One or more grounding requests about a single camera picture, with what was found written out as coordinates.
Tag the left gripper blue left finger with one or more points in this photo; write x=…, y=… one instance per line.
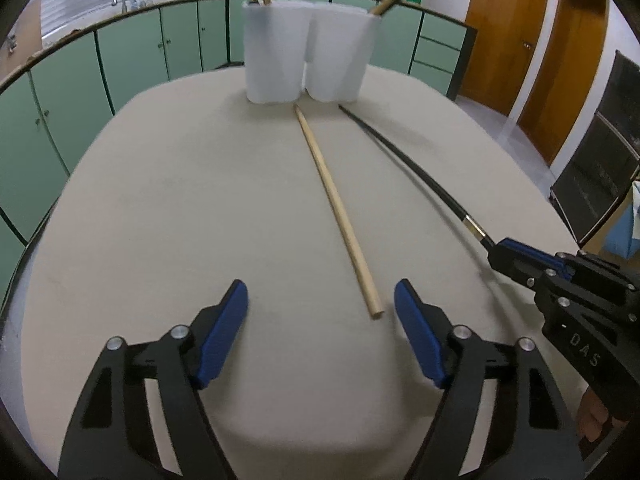
x=110, y=434

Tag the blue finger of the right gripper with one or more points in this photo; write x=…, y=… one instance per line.
x=524, y=264

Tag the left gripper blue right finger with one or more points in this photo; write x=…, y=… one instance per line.
x=531, y=433

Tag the plain wooden chopstick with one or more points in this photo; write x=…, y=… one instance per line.
x=364, y=277

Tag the green lower kitchen cabinets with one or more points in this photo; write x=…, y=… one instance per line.
x=54, y=107

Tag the person's right hand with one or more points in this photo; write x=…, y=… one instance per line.
x=592, y=415

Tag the black appliance on right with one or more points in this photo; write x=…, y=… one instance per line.
x=599, y=173

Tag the beige table mat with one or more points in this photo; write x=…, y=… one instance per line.
x=190, y=187

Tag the brown wooden door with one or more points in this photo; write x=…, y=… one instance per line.
x=507, y=32
x=566, y=74

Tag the white twin utensil holder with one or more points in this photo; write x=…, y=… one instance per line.
x=297, y=46

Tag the cardboard box with label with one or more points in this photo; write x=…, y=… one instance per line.
x=24, y=40

